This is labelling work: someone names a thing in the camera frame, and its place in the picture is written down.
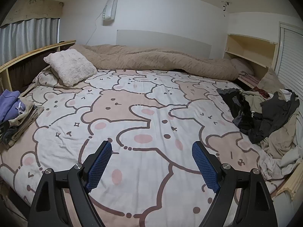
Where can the pink pillow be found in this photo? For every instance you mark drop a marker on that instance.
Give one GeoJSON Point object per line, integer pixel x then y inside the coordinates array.
{"type": "Point", "coordinates": [241, 66]}

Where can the dark grey garment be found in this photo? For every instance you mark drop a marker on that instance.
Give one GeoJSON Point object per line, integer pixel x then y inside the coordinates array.
{"type": "Point", "coordinates": [272, 113]}

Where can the wooden bed frame rail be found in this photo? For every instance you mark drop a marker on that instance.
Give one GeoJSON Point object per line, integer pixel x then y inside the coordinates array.
{"type": "Point", "coordinates": [291, 182]}

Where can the fluffy white pillow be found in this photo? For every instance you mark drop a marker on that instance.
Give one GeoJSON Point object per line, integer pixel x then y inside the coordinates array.
{"type": "Point", "coordinates": [71, 66]}

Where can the beige fleece blanket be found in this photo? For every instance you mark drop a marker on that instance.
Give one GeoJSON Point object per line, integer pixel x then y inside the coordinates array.
{"type": "Point", "coordinates": [142, 56]}

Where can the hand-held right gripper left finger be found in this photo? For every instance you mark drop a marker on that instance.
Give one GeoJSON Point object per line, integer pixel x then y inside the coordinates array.
{"type": "Point", "coordinates": [100, 163]}

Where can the bear print bed sheet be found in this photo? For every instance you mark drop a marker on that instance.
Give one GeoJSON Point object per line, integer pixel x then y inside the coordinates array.
{"type": "Point", "coordinates": [142, 104]}

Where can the beige curtain pelmet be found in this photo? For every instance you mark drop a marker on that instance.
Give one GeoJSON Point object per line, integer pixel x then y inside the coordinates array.
{"type": "Point", "coordinates": [35, 8]}

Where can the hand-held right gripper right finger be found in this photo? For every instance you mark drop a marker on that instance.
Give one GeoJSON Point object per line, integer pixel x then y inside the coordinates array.
{"type": "Point", "coordinates": [204, 165]}

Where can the grey curtain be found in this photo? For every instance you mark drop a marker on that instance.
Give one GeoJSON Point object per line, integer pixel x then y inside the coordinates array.
{"type": "Point", "coordinates": [23, 37]}

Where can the white wall-mounted device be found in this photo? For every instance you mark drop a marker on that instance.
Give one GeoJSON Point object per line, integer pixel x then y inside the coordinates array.
{"type": "Point", "coordinates": [110, 9]}

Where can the white louvred closet door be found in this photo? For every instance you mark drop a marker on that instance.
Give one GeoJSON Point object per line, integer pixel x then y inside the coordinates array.
{"type": "Point", "coordinates": [291, 52]}

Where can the pink folded cloth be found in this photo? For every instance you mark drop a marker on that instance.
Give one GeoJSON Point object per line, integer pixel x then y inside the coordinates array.
{"type": "Point", "coordinates": [248, 78]}

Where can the wooden headboard shelf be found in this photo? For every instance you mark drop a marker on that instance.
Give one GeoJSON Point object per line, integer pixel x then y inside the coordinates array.
{"type": "Point", "coordinates": [35, 50]}

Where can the purple ribbon garment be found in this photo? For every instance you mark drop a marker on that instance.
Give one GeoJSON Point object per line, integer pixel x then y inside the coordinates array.
{"type": "Point", "coordinates": [9, 104]}

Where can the stack of folded clothes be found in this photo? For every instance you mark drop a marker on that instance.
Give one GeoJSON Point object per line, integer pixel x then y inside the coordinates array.
{"type": "Point", "coordinates": [23, 115]}

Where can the pile of unfolded clothes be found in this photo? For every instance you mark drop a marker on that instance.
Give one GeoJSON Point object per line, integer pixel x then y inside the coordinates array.
{"type": "Point", "coordinates": [243, 104]}

